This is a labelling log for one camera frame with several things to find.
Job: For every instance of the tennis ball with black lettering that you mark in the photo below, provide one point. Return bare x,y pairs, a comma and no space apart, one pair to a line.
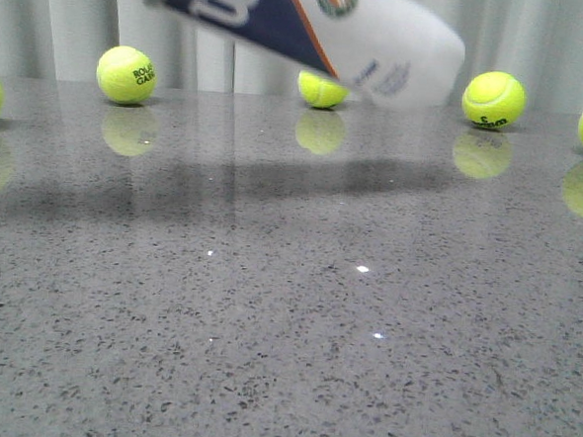
126,75

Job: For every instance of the white blue tennis ball can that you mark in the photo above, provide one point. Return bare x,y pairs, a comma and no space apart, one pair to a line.
396,53

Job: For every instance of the right yellow Wilson tennis ball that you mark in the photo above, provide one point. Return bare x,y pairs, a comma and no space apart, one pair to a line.
493,100

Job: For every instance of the grey-white curtain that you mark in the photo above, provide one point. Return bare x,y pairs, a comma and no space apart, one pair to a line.
538,41

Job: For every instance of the center yellow tennis ball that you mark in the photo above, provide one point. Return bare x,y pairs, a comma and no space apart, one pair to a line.
319,92

